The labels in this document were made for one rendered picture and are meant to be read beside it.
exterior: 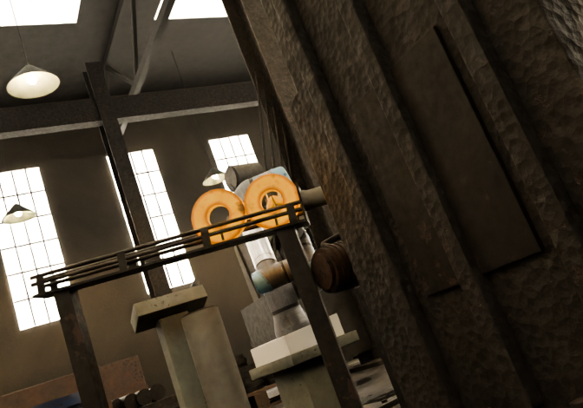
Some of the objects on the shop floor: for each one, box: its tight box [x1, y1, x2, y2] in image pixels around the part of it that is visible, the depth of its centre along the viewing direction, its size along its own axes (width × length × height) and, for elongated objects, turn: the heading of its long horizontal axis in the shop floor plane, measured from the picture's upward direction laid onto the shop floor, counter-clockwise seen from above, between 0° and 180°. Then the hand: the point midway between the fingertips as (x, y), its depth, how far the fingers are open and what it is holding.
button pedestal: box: [130, 285, 208, 408], centre depth 193 cm, size 16×24×62 cm, turn 65°
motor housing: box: [311, 240, 408, 408], centre depth 160 cm, size 13×22×54 cm, turn 65°
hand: (273, 200), depth 172 cm, fingers closed
